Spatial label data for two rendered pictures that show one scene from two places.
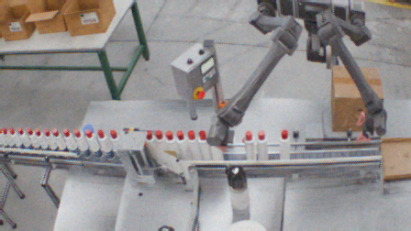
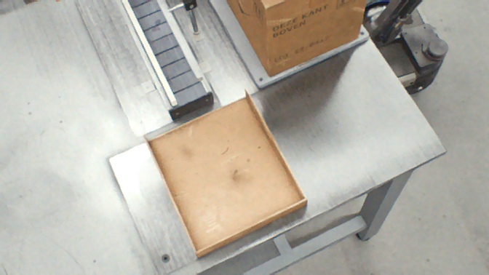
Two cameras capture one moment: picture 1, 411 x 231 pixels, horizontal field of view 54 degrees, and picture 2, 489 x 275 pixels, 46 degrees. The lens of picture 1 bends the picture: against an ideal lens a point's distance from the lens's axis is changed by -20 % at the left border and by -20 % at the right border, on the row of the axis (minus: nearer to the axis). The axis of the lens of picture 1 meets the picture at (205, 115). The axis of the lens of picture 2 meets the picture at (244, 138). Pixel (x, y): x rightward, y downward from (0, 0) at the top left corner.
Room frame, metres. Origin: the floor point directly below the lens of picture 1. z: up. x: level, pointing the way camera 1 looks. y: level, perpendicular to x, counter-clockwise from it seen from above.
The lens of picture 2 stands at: (1.03, -1.46, 2.04)
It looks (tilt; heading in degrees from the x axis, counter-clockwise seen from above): 66 degrees down; 57
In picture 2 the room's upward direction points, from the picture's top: 9 degrees counter-clockwise
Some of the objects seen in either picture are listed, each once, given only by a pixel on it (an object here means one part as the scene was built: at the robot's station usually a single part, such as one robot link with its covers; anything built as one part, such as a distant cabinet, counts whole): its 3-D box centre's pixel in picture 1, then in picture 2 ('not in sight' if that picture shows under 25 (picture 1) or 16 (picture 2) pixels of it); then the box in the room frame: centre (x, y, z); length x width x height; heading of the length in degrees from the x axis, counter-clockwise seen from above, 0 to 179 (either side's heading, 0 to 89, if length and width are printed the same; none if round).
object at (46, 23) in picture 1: (54, 7); not in sight; (3.38, 1.10, 0.96); 0.53 x 0.45 x 0.37; 159
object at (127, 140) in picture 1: (131, 140); not in sight; (1.53, 0.36, 1.14); 0.14 x 0.11 x 0.01; 74
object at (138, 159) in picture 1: (138, 157); not in sight; (1.53, 0.36, 1.01); 0.14 x 0.13 x 0.26; 74
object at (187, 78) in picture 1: (195, 72); not in sight; (1.62, 0.00, 1.38); 0.17 x 0.10 x 0.19; 129
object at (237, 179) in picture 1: (238, 190); not in sight; (1.22, -0.08, 1.03); 0.09 x 0.09 x 0.30
